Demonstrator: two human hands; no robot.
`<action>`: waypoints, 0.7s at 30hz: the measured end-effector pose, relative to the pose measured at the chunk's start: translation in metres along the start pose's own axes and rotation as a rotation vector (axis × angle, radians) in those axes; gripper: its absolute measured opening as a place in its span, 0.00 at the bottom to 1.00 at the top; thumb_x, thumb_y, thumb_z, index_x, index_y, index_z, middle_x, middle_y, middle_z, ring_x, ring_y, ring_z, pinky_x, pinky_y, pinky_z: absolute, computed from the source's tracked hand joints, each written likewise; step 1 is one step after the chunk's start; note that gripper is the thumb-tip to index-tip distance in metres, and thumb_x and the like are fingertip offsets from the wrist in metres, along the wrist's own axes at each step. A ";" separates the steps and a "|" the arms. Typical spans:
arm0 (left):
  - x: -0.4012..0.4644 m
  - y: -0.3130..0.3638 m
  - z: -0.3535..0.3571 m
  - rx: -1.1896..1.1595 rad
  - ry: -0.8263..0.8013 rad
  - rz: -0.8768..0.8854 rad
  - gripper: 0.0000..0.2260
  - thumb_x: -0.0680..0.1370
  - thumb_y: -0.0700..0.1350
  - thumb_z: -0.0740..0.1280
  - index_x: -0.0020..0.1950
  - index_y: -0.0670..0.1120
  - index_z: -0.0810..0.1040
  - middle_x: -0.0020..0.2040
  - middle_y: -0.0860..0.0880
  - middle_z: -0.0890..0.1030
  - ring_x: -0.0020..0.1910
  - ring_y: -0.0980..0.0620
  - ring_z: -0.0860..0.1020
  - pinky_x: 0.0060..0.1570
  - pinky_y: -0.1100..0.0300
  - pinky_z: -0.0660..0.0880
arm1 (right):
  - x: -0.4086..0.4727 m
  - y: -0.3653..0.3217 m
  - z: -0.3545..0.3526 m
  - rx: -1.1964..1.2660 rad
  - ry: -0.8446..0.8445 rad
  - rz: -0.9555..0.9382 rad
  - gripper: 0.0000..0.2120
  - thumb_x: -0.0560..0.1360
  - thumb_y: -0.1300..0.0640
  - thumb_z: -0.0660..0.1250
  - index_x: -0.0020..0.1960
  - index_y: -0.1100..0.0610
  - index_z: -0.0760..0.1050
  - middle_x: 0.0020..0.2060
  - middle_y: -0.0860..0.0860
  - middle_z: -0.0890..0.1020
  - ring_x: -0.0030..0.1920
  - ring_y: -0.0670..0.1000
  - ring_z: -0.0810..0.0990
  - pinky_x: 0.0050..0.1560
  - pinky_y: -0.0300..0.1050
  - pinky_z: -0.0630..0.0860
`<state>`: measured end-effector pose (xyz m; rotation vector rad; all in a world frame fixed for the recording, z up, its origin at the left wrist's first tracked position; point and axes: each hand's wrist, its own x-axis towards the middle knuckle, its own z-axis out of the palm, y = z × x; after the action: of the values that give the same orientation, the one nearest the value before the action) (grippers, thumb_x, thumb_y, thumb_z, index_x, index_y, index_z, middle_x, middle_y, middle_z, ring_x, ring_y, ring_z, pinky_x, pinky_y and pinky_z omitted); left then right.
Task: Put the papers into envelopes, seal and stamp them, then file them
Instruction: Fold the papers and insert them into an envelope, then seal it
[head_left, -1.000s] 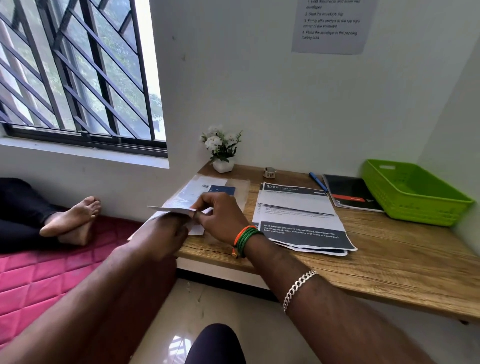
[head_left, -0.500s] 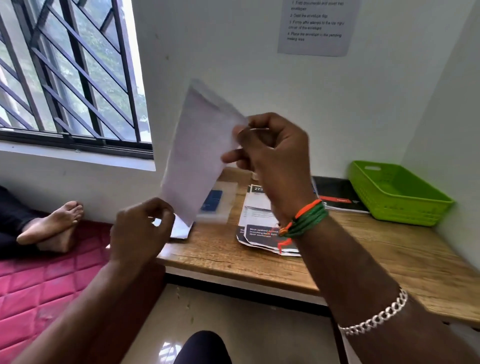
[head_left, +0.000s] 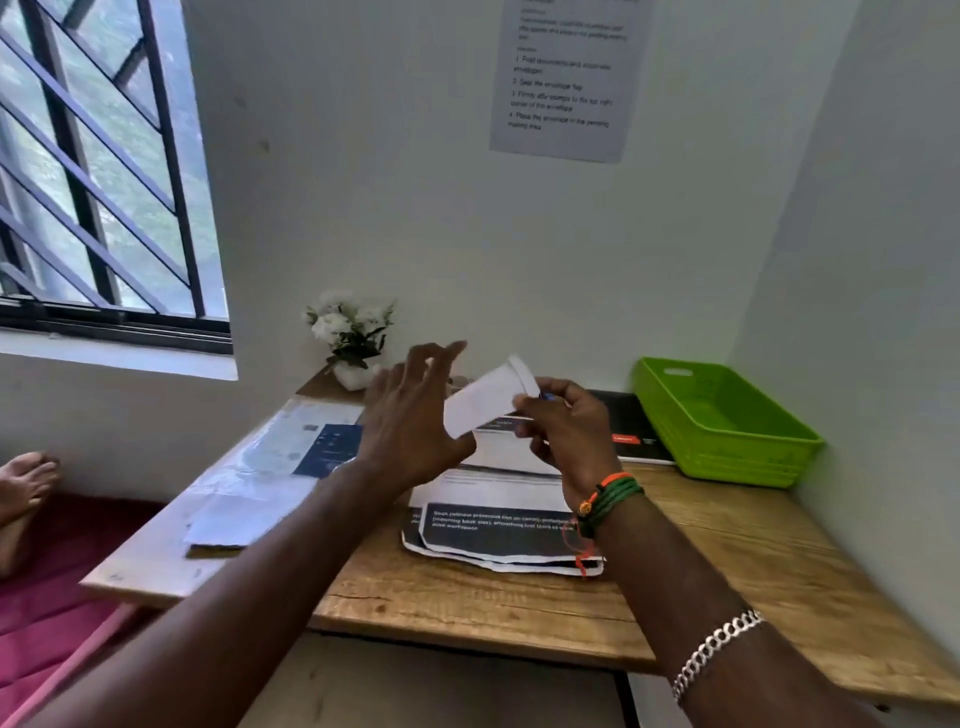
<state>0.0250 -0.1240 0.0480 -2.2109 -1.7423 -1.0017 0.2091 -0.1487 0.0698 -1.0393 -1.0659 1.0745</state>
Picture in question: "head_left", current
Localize person's left hand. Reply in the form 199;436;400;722
356;341;478;500

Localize person's right hand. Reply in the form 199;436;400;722
513;378;624;515

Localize single white envelope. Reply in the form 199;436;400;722
442;354;541;440

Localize stack of printed papers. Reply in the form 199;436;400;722
401;416;605;577

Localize clear plastic envelope wrapper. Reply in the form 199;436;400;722
183;395;369;553

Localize green plastic basket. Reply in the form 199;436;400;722
631;356;826;490

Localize person's right forearm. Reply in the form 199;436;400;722
596;491;879;728

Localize person's left forearm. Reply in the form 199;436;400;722
22;461;391;728

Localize black notebook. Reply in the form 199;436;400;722
588;389;676;466

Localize orange and green thread wristbands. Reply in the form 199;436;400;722
573;472;646;579

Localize white flower plant in pot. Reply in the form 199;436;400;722
303;290;395;393

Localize window with metal bars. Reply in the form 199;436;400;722
0;0;234;355

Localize silver chain bracelet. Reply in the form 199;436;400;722
671;608;766;705

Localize black metal desk frame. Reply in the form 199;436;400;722
311;629;643;728

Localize paper notice on wall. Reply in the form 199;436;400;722
489;0;655;165

